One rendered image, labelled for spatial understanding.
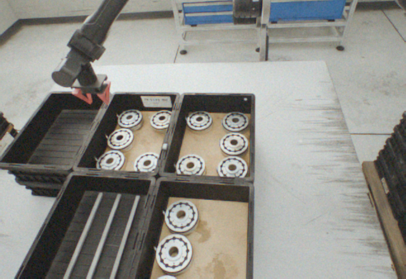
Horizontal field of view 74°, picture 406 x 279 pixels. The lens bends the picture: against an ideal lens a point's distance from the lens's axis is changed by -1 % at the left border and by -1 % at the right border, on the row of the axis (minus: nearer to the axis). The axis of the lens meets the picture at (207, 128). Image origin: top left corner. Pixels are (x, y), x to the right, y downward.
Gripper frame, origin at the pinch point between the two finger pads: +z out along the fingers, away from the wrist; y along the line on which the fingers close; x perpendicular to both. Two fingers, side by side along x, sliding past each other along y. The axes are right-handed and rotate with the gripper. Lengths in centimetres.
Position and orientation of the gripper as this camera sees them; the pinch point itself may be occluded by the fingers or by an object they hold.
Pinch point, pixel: (98, 101)
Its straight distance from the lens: 98.6
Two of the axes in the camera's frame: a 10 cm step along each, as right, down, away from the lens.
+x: 1.4, -7.5, 6.5
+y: 9.9, 0.6, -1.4
